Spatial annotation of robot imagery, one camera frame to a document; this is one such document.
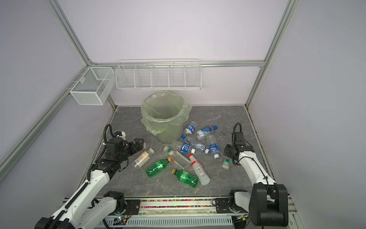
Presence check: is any water bottle near bin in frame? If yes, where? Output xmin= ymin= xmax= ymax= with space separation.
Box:
xmin=183 ymin=122 xmax=196 ymax=135

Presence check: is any water bottle blue label right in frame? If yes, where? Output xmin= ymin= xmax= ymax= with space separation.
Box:
xmin=206 ymin=134 xmax=220 ymax=159

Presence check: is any long clear bottle blue cap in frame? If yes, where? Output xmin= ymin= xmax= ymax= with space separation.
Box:
xmin=181 ymin=135 xmax=209 ymax=154

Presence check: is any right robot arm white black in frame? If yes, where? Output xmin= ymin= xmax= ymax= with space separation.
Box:
xmin=225 ymin=132 xmax=289 ymax=227

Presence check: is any blue cap bottle far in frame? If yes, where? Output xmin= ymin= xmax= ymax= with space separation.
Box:
xmin=196 ymin=126 xmax=218 ymax=140

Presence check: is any white mesh box basket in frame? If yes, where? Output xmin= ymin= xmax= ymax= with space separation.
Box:
xmin=70 ymin=67 xmax=116 ymax=106

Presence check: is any small bottle green white cap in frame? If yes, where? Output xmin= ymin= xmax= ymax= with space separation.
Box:
xmin=222 ymin=159 xmax=230 ymax=169

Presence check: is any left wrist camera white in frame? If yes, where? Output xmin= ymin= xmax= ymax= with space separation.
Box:
xmin=113 ymin=131 xmax=126 ymax=140

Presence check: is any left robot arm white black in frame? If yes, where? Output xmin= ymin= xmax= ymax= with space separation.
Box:
xmin=35 ymin=137 xmax=144 ymax=229

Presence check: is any white wire shelf basket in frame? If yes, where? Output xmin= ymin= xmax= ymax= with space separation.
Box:
xmin=115 ymin=59 xmax=202 ymax=90

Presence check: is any clear bottle orange label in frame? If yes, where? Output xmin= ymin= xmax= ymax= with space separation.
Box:
xmin=133 ymin=148 xmax=155 ymax=168

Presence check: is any green soda bottle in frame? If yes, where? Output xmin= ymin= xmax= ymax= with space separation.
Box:
xmin=145 ymin=157 xmax=172 ymax=177
xmin=172 ymin=169 xmax=199 ymax=188

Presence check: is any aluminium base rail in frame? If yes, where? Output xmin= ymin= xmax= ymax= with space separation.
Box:
xmin=61 ymin=196 xmax=298 ymax=229

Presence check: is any mesh bin with green bag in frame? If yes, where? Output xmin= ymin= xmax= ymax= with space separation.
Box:
xmin=141 ymin=91 xmax=192 ymax=145

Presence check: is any water bottle blue label centre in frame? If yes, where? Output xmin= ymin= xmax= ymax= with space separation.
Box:
xmin=170 ymin=141 xmax=195 ymax=155

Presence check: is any clear bottle red cap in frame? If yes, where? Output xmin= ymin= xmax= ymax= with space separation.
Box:
xmin=188 ymin=154 xmax=210 ymax=186

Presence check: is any water bottle blue label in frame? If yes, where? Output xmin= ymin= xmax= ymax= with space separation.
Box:
xmin=206 ymin=134 xmax=220 ymax=159
xmin=170 ymin=141 xmax=195 ymax=155

